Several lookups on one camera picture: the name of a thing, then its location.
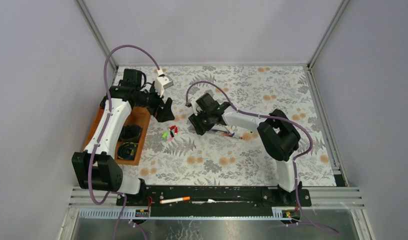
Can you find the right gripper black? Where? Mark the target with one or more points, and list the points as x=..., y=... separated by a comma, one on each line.
x=200, y=128

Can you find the black tape roll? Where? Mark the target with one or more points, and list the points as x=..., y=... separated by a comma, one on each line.
x=130, y=133

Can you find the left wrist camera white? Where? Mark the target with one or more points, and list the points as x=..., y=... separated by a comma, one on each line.
x=162, y=82

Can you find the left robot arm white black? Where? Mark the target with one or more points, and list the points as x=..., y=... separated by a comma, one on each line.
x=95, y=167

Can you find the blue cap white marker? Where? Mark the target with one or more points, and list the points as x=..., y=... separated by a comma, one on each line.
x=228, y=129

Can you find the orange cap white marker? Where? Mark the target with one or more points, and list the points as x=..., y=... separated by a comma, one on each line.
x=174, y=200

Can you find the purple ink gel pen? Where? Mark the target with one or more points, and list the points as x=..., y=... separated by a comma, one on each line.
x=220, y=131

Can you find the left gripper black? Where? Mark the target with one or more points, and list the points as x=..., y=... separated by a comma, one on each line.
x=162, y=114

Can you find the wooden compartment tray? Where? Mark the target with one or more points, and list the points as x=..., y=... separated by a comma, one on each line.
x=120, y=131

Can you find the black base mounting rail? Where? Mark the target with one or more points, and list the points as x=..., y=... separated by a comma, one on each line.
x=217, y=201

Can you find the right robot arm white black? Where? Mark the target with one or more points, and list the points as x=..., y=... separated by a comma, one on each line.
x=277, y=133

